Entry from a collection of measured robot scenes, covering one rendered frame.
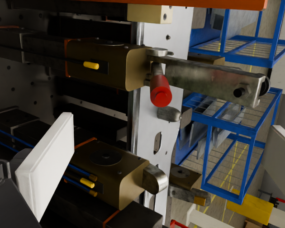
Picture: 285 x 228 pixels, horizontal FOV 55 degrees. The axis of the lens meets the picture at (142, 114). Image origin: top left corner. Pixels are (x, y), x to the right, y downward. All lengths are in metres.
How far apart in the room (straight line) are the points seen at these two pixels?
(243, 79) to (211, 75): 0.04
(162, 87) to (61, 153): 0.14
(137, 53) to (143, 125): 0.20
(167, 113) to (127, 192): 0.21
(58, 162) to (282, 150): 0.13
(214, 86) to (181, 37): 0.28
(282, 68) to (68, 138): 8.42
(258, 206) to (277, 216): 0.47
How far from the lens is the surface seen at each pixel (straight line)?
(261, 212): 7.91
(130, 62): 0.38
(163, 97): 0.27
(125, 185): 0.42
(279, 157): 0.19
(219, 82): 0.35
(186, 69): 0.37
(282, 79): 8.62
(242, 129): 2.46
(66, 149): 0.17
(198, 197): 0.80
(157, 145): 1.33
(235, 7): 0.34
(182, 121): 0.75
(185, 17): 0.62
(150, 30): 0.50
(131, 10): 0.43
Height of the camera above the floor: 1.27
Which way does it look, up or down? 30 degrees down
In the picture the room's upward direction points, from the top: 107 degrees clockwise
